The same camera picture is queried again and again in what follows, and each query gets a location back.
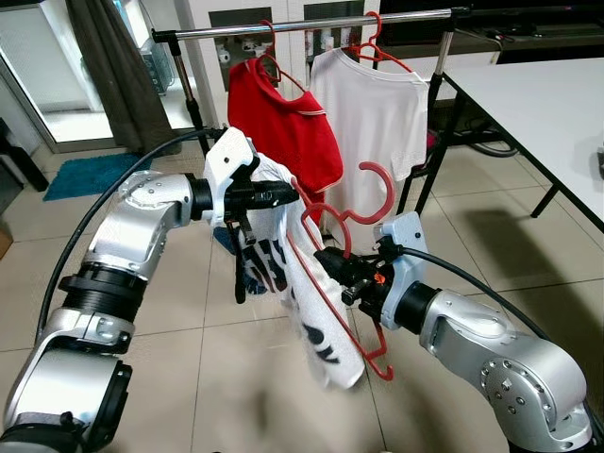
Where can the plain white shirt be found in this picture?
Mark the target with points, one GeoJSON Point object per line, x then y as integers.
{"type": "Point", "coordinates": [373, 123]}

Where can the pink container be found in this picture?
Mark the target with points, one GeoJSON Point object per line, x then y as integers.
{"type": "Point", "coordinates": [431, 142]}

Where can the teal floor mat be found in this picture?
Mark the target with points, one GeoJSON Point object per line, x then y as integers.
{"type": "Point", "coordinates": [90, 177]}

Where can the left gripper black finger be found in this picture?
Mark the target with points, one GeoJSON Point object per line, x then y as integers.
{"type": "Point", "coordinates": [274, 201]}
{"type": "Point", "coordinates": [276, 189]}

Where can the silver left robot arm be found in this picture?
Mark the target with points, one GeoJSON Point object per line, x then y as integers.
{"type": "Point", "coordinates": [123, 236]}

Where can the white shirt black print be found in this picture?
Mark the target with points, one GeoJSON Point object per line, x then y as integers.
{"type": "Point", "coordinates": [316, 330]}

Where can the chrome black clothes rack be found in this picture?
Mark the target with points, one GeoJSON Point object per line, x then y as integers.
{"type": "Point", "coordinates": [311, 23]}

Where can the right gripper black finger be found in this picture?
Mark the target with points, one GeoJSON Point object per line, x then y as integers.
{"type": "Point", "coordinates": [344, 255]}
{"type": "Point", "coordinates": [328, 269]}

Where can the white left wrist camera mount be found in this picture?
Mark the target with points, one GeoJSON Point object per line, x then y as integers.
{"type": "Point", "coordinates": [226, 156]}

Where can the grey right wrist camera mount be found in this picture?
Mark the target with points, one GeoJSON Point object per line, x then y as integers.
{"type": "Point", "coordinates": [404, 250]}

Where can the red shirt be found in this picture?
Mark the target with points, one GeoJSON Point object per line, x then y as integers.
{"type": "Point", "coordinates": [283, 132]}

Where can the dark grey curtain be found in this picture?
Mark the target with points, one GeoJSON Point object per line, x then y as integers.
{"type": "Point", "coordinates": [118, 75]}

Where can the white table black legs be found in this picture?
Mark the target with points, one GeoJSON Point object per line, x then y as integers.
{"type": "Point", "coordinates": [547, 113]}

